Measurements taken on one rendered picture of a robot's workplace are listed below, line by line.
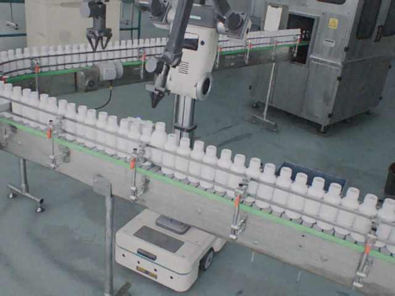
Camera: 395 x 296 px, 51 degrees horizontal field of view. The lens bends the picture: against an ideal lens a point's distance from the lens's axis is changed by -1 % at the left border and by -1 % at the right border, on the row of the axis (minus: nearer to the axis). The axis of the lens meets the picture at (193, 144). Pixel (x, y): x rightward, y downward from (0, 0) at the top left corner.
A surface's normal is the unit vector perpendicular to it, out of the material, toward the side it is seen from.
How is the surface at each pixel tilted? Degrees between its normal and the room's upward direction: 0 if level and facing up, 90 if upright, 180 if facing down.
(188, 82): 90
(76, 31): 90
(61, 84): 90
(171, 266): 90
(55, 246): 0
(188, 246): 0
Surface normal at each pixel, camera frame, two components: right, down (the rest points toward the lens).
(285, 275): 0.10, -0.91
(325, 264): -0.47, 0.33
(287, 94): -0.73, 0.25
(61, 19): 0.69, 0.36
